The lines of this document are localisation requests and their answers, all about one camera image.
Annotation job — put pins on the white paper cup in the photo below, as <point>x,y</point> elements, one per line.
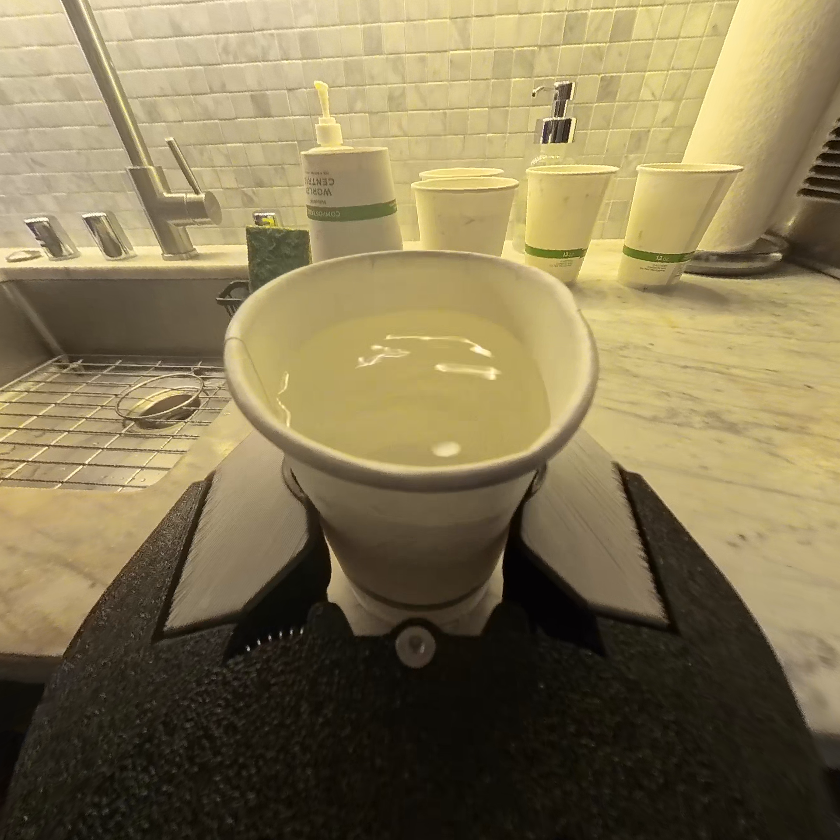
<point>564,216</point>
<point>407,512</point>
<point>459,223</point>
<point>676,216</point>
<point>459,173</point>

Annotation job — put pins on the stack of paper cups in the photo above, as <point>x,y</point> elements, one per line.
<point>348,190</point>

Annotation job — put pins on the yellow green sponge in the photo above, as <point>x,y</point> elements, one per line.
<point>275,256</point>

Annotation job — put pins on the stainless steel vented appliance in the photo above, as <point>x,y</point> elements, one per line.
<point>823,223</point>

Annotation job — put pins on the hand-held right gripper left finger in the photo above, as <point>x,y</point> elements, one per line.
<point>236,538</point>

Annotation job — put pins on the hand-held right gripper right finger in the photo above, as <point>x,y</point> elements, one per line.
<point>590,538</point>

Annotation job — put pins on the stainless steel sink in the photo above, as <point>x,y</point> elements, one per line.
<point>98,315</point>

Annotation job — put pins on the paper towel roll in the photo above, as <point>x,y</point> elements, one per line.
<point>754,118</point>

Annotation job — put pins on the glass soap dispenser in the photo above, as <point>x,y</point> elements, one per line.
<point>556,128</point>

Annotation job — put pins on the steel gooseneck faucet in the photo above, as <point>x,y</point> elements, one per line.
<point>151,190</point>

